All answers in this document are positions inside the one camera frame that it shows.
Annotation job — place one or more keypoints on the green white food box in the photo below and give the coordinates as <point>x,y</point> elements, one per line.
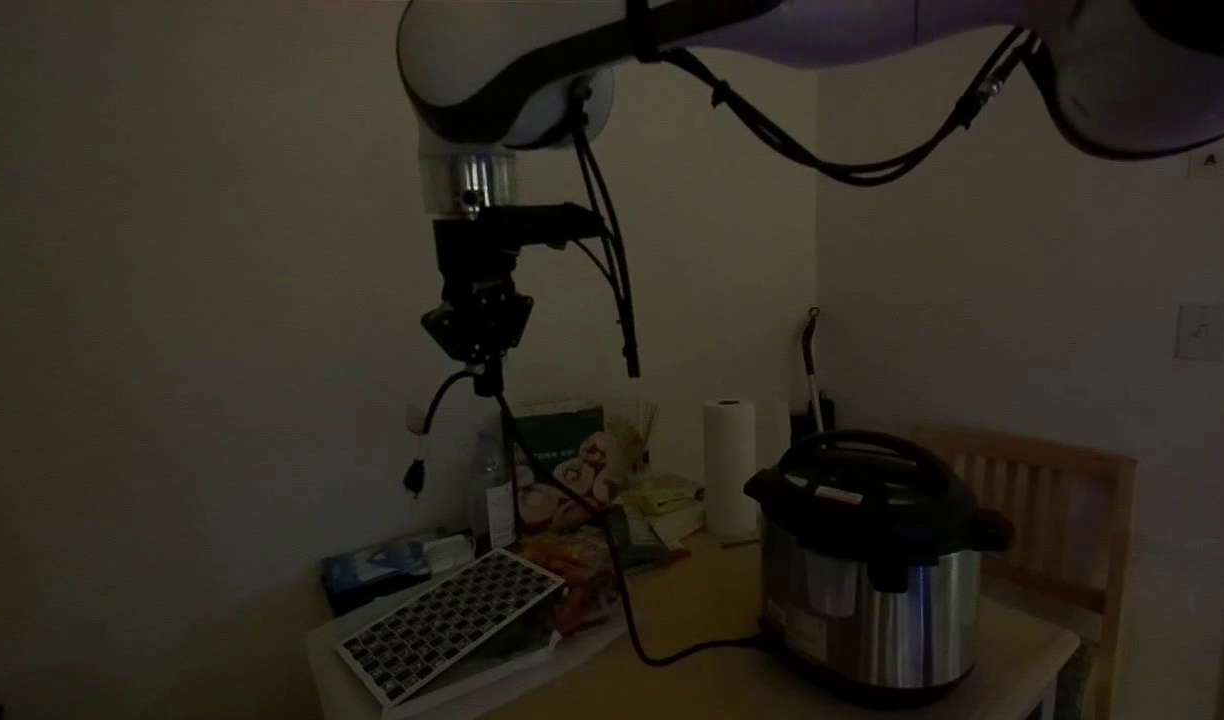
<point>564,444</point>

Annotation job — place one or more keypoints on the dark utensil behind cooker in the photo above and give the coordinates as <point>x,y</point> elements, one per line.
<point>814,380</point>

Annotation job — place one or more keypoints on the blue packet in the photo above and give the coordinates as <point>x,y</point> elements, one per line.
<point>375,568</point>

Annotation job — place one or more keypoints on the white paper towel roll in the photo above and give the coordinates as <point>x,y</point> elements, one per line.
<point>732,466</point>

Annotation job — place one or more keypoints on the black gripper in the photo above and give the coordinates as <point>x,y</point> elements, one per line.
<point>478,284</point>

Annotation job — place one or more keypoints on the red snack packet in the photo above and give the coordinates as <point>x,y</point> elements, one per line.
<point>574,582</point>

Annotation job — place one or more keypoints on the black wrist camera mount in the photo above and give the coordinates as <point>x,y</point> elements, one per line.
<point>546,226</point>

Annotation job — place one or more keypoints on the wooden chair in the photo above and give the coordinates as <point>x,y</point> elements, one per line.
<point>1059,515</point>

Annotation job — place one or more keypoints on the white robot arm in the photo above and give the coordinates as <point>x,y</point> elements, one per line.
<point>824,41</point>

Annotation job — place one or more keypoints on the small clear bottle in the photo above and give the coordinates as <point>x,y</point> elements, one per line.
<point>498,507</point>

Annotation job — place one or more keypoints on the black white grid tray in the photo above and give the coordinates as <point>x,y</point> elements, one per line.
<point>444,626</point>

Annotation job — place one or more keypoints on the white flat board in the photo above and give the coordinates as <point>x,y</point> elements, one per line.
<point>558,659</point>

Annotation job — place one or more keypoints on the stack of books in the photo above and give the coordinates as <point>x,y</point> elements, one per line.
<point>666,515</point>

